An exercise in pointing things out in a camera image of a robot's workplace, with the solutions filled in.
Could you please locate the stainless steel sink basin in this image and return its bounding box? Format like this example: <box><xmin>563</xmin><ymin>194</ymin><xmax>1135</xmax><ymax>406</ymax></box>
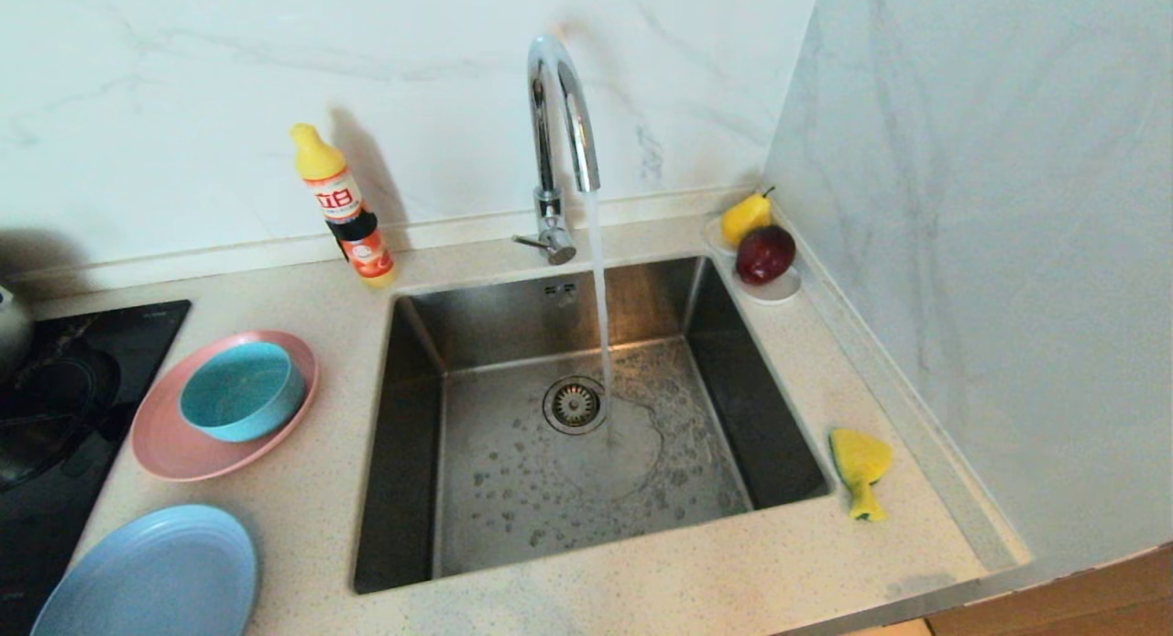
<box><xmin>353</xmin><ymin>254</ymin><xmax>835</xmax><ymax>596</ymax></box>

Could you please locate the yellow pear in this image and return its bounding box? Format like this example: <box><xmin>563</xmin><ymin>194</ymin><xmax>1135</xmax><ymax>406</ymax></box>
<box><xmin>720</xmin><ymin>186</ymin><xmax>776</xmax><ymax>248</ymax></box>

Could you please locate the black glass cooktop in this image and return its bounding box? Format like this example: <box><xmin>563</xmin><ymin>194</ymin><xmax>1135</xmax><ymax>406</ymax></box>
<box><xmin>0</xmin><ymin>299</ymin><xmax>192</xmax><ymax>636</ymax></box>

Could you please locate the silver kettle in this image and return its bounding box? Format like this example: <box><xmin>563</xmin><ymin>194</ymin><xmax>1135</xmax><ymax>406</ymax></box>
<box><xmin>0</xmin><ymin>286</ymin><xmax>35</xmax><ymax>385</ymax></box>

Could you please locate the yellow orange dish soap bottle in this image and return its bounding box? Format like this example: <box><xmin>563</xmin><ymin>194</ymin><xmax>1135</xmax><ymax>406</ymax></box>
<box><xmin>291</xmin><ymin>123</ymin><xmax>398</xmax><ymax>289</ymax></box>

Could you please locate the light wooden cabinet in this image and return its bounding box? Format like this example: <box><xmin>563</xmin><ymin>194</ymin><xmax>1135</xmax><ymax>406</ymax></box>
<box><xmin>926</xmin><ymin>544</ymin><xmax>1173</xmax><ymax>636</ymax></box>

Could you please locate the chrome gooseneck faucet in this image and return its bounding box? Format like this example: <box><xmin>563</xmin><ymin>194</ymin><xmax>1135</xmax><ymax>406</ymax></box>
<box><xmin>511</xmin><ymin>35</ymin><xmax>603</xmax><ymax>267</ymax></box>

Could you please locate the teal bowl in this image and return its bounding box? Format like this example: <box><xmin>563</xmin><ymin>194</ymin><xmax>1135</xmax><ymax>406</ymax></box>
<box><xmin>180</xmin><ymin>341</ymin><xmax>308</xmax><ymax>443</ymax></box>

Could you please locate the metal sink drain strainer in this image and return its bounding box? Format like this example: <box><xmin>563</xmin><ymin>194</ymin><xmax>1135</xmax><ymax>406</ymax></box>
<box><xmin>543</xmin><ymin>376</ymin><xmax>610</xmax><ymax>435</ymax></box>

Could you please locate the small white dish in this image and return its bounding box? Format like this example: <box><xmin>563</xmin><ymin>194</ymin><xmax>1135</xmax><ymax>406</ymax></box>
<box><xmin>704</xmin><ymin>214</ymin><xmax>803</xmax><ymax>305</ymax></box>

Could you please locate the black frying pan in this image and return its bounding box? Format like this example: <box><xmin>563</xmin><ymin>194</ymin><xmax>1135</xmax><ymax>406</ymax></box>
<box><xmin>0</xmin><ymin>343</ymin><xmax>122</xmax><ymax>490</ymax></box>

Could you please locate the pink plate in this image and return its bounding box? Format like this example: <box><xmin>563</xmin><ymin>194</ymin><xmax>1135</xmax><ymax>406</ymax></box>
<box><xmin>130</xmin><ymin>329</ymin><xmax>320</xmax><ymax>483</ymax></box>

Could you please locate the light blue plate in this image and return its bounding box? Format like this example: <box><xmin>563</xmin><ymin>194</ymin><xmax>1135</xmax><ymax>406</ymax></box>
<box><xmin>30</xmin><ymin>504</ymin><xmax>260</xmax><ymax>636</ymax></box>

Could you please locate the dark red apple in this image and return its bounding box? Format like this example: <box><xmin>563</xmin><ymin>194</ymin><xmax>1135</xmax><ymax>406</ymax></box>
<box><xmin>735</xmin><ymin>225</ymin><xmax>797</xmax><ymax>286</ymax></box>

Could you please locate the yellow green sponge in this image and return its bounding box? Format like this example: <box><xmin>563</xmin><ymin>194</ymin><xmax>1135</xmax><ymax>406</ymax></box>
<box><xmin>829</xmin><ymin>428</ymin><xmax>894</xmax><ymax>523</ymax></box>

